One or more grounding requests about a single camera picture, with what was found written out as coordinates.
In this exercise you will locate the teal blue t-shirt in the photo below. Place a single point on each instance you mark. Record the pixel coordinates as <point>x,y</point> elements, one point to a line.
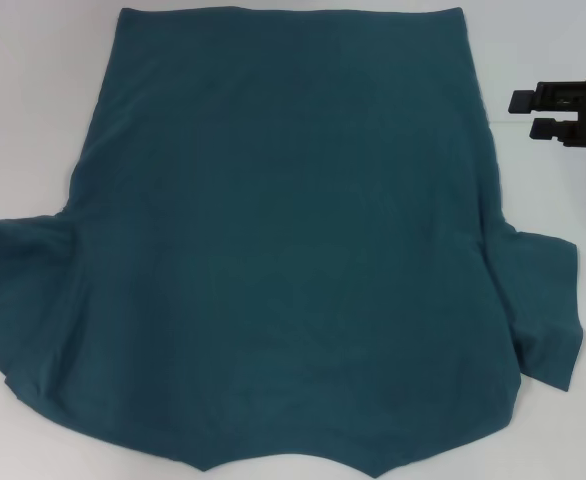
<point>293,225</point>

